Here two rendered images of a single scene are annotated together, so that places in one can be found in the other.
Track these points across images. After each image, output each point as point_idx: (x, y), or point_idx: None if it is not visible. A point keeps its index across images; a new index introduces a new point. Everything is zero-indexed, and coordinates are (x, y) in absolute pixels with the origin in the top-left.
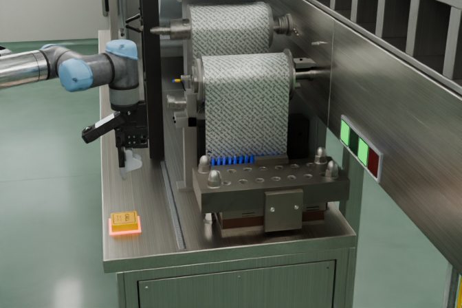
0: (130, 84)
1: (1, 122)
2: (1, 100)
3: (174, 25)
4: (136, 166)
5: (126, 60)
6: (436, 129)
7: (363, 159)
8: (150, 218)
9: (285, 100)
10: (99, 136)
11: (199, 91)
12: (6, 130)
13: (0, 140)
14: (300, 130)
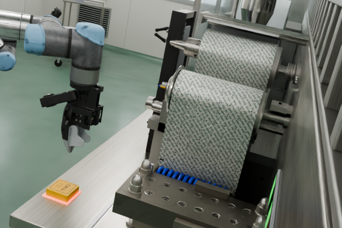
0: (85, 65)
1: (143, 106)
2: (153, 94)
3: (189, 41)
4: (78, 143)
5: (86, 41)
6: (295, 226)
7: (265, 227)
8: (88, 197)
9: (247, 137)
10: (52, 104)
11: (166, 99)
12: (142, 112)
13: (134, 117)
14: (262, 175)
